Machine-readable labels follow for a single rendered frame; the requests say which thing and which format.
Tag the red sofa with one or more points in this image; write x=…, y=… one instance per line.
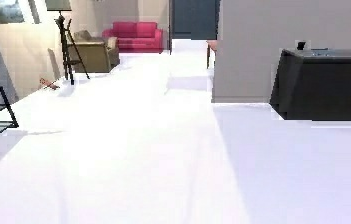
x=136, y=36

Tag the dark blue door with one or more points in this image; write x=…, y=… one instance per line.
x=195, y=18

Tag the olive green armchair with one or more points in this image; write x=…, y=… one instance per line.
x=93, y=55

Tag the brown stick shaped object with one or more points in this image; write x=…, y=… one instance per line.
x=49, y=84

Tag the black tripod floor lamp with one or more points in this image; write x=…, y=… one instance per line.
x=65, y=43

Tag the black kitchen counter cabinet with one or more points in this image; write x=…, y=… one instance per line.
x=326, y=86

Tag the window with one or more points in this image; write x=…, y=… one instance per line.
x=6, y=10

